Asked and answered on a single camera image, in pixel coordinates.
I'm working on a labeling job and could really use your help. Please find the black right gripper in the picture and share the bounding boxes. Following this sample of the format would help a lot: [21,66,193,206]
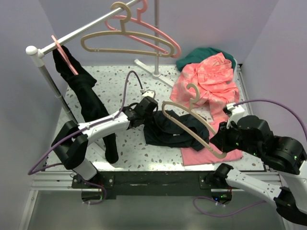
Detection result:
[210,118,261,156]

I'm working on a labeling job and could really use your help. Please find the dark navy shorts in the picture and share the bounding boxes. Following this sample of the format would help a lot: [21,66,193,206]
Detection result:
[143,110,209,151]

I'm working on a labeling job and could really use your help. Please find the beige hanger front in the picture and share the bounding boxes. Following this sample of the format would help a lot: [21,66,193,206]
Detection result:
[161,83,227,159]

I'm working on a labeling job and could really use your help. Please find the beige hanger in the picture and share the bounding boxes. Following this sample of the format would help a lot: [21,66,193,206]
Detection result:
[161,83,227,159]
[81,0,181,58]

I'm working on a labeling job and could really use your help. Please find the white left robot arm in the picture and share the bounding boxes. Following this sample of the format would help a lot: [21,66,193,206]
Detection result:
[51,96,158,188]

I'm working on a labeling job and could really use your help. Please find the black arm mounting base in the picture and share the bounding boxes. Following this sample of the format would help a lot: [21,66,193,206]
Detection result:
[71,163,233,201]

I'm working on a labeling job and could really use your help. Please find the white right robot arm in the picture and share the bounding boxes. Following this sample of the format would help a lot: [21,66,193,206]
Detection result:
[210,115,307,226]

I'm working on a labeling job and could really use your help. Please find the plain pink folded shorts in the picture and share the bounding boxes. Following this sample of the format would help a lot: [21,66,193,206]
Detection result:
[180,120,243,166]

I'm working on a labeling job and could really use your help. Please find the black pants on hanger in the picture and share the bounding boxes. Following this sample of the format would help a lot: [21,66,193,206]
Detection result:
[51,46,118,169]

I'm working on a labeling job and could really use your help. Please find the pink patterned shorts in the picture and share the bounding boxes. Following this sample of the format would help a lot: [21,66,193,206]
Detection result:
[170,52,239,122]

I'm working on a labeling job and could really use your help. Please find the pink hanger holding pants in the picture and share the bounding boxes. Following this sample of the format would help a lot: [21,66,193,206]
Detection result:
[51,35,79,75]

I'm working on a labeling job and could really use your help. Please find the pink empty hanger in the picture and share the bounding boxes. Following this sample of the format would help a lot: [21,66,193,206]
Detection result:
[104,0,181,58]

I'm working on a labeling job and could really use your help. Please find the beige hanger rear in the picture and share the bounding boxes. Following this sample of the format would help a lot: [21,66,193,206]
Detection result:
[81,0,181,58]

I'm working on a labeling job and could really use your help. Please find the teal green garment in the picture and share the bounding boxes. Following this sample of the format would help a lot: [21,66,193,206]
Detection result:
[176,47,236,72]

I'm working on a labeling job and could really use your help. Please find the white metal clothes rack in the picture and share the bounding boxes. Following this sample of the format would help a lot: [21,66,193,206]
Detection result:
[25,0,178,154]

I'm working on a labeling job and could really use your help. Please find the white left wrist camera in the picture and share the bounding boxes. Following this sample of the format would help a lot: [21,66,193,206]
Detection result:
[140,89,156,99]

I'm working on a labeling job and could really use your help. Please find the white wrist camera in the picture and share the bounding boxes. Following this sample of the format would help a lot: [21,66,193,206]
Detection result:
[140,89,156,99]
[223,103,245,129]

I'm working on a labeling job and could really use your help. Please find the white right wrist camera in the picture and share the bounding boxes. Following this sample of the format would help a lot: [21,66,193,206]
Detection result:
[223,103,245,129]

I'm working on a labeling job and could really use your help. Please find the aluminium frame rail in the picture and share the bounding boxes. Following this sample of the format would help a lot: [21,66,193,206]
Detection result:
[21,65,289,230]

